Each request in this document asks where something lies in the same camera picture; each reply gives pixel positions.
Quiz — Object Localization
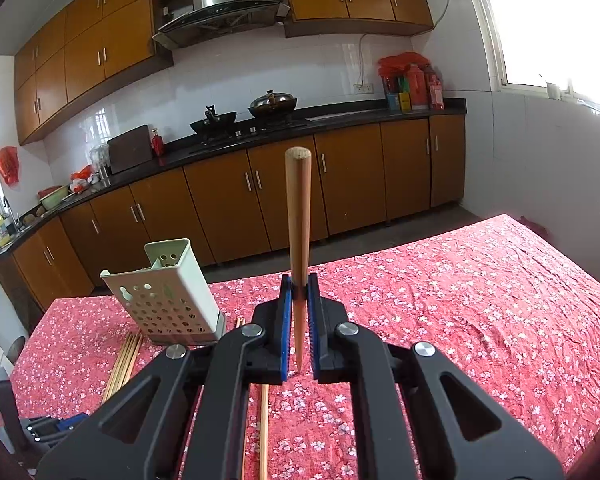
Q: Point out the red plastic bag hanging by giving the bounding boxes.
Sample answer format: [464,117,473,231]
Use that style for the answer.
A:
[0,146,19,188]

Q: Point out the yellow dish soap bottle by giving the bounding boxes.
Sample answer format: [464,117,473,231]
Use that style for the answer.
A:
[0,216,12,247]

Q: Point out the red oil jugs group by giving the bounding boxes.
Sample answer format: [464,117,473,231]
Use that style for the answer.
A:
[378,51,444,112]

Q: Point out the wooden chopstick under gripper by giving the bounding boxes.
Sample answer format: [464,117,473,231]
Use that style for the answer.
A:
[259,385,270,480]

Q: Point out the red floral tablecloth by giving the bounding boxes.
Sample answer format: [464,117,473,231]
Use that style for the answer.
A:
[11,214,600,467]

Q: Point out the steel range hood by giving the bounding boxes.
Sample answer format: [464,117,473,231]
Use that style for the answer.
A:
[152,0,290,51]

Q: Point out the green bowl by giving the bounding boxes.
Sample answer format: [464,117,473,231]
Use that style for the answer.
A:
[40,185,70,211]

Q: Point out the upper wooden cabinets left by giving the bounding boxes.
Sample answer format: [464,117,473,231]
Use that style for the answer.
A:
[14,0,173,145]

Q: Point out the white perforated utensil holder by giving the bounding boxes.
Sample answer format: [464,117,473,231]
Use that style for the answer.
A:
[100,238,226,347]

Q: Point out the black pan on stove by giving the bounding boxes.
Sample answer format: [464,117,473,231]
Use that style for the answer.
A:
[189,105,237,136]

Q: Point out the red bottle on counter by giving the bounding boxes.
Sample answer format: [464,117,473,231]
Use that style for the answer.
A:
[150,128,164,157]

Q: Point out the lower wooden kitchen cabinets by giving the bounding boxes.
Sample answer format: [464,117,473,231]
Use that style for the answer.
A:
[0,112,466,328]

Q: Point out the black wok with lid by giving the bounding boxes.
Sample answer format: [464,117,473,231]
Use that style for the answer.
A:
[249,90,297,122]

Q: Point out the dark cutting board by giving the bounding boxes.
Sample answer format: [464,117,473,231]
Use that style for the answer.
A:
[107,125,154,174]

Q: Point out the wooden chopstick left pile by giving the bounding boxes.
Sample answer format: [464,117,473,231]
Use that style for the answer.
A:
[102,332,143,402]

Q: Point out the black kitchen countertop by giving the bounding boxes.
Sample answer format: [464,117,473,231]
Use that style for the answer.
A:
[0,96,468,264]

